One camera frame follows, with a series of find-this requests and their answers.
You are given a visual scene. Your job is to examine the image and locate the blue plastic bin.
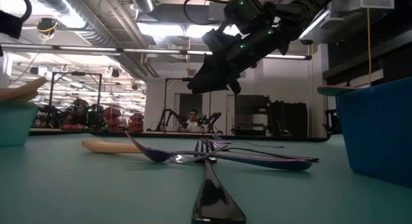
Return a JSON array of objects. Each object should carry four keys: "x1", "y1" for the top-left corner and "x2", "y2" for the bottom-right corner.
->
[{"x1": 336, "y1": 76, "x2": 412, "y2": 188}]

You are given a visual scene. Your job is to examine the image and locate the black cabinet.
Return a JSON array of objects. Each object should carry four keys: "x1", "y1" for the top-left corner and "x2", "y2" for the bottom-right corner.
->
[{"x1": 269, "y1": 100, "x2": 309, "y2": 138}]

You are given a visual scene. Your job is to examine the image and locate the black chair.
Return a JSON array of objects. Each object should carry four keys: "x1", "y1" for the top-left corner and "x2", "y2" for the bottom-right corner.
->
[{"x1": 323, "y1": 108, "x2": 342, "y2": 135}]

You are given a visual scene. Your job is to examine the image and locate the person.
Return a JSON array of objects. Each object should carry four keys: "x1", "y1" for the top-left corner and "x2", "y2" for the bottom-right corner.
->
[
  {"x1": 179, "y1": 108, "x2": 207, "y2": 133},
  {"x1": 71, "y1": 98, "x2": 99, "y2": 128}
]

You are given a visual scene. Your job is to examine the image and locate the black table frame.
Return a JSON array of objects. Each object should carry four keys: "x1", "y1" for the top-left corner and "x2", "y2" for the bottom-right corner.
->
[{"x1": 28, "y1": 129, "x2": 332, "y2": 143}]

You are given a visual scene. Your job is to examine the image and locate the teal green table mat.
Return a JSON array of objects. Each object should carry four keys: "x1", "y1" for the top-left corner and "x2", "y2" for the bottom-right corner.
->
[{"x1": 0, "y1": 132, "x2": 412, "y2": 224}]

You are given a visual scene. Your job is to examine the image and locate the red storage bins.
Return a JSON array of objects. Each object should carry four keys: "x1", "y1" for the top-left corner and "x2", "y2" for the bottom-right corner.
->
[{"x1": 99, "y1": 107, "x2": 145, "y2": 133}]

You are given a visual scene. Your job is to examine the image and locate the black gantry frame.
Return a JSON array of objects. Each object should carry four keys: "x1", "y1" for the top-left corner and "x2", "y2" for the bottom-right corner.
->
[
  {"x1": 47, "y1": 71, "x2": 103, "y2": 130},
  {"x1": 163, "y1": 77, "x2": 213, "y2": 135}
]

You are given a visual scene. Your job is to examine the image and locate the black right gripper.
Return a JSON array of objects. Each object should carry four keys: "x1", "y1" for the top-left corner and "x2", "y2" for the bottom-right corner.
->
[{"x1": 188, "y1": 24, "x2": 290, "y2": 96}]

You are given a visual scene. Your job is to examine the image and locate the white ceiling box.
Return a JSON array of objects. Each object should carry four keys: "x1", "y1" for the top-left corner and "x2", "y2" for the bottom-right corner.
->
[{"x1": 347, "y1": 0, "x2": 395, "y2": 12}]

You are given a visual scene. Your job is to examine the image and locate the wood handled fork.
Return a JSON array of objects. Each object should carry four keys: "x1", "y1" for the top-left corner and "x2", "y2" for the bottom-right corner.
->
[
  {"x1": 0, "y1": 90, "x2": 40, "y2": 104},
  {"x1": 81, "y1": 139, "x2": 229, "y2": 164},
  {"x1": 0, "y1": 76, "x2": 48, "y2": 101}
]

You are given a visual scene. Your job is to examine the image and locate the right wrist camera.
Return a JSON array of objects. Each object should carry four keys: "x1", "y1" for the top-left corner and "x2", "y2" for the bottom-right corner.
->
[{"x1": 223, "y1": 0, "x2": 264, "y2": 27}]

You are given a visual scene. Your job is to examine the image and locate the silver ventilation duct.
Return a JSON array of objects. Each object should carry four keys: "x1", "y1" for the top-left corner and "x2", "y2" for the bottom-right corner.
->
[{"x1": 25, "y1": 0, "x2": 158, "y2": 80}]

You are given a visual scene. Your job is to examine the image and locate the teal plastic bin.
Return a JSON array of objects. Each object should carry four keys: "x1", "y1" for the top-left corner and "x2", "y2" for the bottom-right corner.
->
[{"x1": 0, "y1": 100, "x2": 39, "y2": 147}]

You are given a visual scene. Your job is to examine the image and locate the hanging cable reel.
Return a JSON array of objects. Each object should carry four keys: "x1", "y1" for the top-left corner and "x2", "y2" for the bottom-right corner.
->
[{"x1": 35, "y1": 17, "x2": 59, "y2": 37}]

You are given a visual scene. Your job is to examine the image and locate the bright ceiling light panel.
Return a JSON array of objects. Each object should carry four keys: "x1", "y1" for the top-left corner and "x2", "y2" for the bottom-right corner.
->
[{"x1": 137, "y1": 21, "x2": 243, "y2": 39}]

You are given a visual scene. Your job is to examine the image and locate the long ceiling light bar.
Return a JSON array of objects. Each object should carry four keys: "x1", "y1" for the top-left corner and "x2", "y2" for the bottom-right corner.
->
[{"x1": 0, "y1": 42, "x2": 312, "y2": 61}]

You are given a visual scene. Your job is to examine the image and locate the black fork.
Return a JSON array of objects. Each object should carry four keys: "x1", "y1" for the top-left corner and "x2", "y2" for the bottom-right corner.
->
[
  {"x1": 198, "y1": 136, "x2": 320, "y2": 163},
  {"x1": 191, "y1": 140, "x2": 247, "y2": 224}
]

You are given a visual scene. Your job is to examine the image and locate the black shelving unit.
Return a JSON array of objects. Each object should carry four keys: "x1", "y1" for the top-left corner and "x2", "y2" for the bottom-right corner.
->
[{"x1": 233, "y1": 94, "x2": 271, "y2": 137}]

